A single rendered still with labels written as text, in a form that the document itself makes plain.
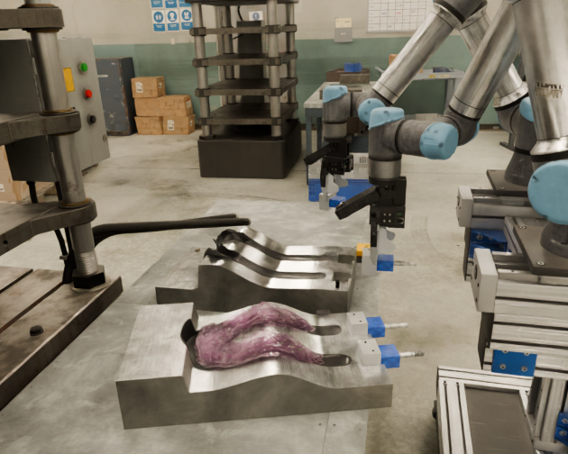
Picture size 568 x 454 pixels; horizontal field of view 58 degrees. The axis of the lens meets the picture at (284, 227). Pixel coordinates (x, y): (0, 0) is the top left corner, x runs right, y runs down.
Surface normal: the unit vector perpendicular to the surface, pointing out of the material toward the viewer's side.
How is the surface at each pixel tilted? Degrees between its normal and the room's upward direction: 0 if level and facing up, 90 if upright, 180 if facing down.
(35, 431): 0
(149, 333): 0
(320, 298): 90
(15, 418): 0
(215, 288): 90
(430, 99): 90
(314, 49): 90
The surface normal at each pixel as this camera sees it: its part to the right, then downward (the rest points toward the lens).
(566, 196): -0.65, 0.40
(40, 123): 0.65, 0.26
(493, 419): -0.03, -0.93
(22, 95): -0.22, 0.36
